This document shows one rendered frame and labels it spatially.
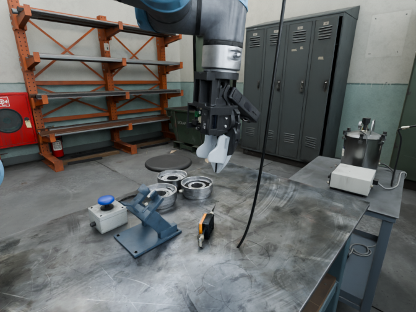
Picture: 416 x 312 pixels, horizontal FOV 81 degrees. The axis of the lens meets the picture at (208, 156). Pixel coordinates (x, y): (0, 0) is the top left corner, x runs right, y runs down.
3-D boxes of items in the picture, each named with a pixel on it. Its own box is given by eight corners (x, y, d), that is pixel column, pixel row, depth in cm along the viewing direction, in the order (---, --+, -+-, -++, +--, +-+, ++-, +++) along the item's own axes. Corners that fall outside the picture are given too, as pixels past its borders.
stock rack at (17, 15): (167, 135, 527) (161, 28, 464) (189, 141, 481) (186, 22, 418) (38, 161, 362) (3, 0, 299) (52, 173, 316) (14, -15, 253)
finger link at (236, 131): (216, 151, 53) (219, 111, 50) (221, 150, 54) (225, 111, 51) (231, 158, 49) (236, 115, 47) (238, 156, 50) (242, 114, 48)
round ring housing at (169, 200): (159, 191, 82) (158, 180, 80) (184, 199, 76) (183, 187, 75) (135, 204, 73) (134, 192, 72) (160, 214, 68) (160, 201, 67)
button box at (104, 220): (115, 213, 69) (113, 197, 67) (128, 222, 64) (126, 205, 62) (85, 225, 63) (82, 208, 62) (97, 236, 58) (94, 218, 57)
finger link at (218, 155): (200, 176, 51) (203, 134, 48) (220, 171, 55) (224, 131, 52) (210, 181, 49) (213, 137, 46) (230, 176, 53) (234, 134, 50)
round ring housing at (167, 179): (151, 189, 83) (151, 178, 82) (166, 177, 93) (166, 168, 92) (179, 194, 80) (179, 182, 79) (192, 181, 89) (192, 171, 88)
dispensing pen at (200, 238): (220, 198, 68) (205, 233, 52) (220, 212, 69) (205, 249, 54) (212, 197, 68) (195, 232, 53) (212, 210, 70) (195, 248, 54)
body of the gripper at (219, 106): (185, 130, 50) (187, 69, 46) (215, 127, 56) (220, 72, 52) (209, 139, 45) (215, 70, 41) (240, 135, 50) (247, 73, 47)
